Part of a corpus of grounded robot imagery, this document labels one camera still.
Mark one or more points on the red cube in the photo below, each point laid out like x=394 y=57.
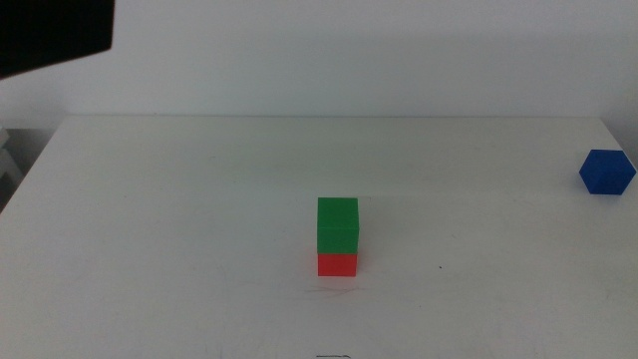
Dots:
x=337 y=265

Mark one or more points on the blue cube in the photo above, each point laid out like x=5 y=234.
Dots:
x=607 y=173

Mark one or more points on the green cube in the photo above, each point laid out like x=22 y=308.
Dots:
x=338 y=227

